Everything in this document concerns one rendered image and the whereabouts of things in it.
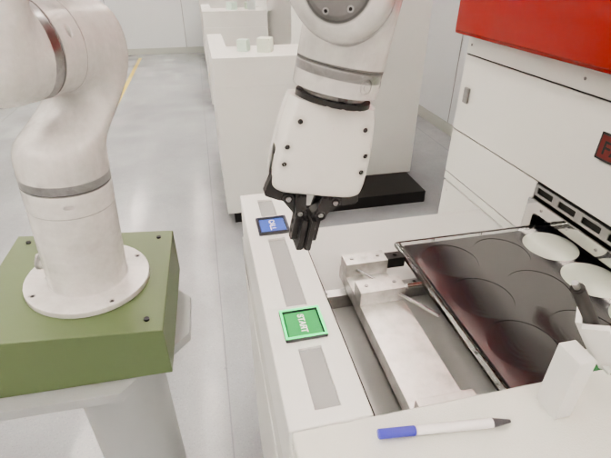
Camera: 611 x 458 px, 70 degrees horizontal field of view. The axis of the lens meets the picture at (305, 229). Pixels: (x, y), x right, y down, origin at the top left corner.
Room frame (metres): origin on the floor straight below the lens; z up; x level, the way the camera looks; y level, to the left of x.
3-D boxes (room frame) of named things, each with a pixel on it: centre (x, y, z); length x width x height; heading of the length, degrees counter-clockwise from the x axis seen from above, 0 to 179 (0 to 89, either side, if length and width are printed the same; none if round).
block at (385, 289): (0.58, -0.13, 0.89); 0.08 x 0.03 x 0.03; 103
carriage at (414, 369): (0.51, -0.14, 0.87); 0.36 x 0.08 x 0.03; 13
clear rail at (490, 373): (0.54, -0.22, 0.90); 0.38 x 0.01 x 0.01; 13
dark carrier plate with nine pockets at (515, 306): (0.58, -0.40, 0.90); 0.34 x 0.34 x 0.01; 13
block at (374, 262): (0.66, -0.11, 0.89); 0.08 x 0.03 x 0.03; 103
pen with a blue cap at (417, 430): (0.27, -0.14, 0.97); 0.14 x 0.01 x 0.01; 96
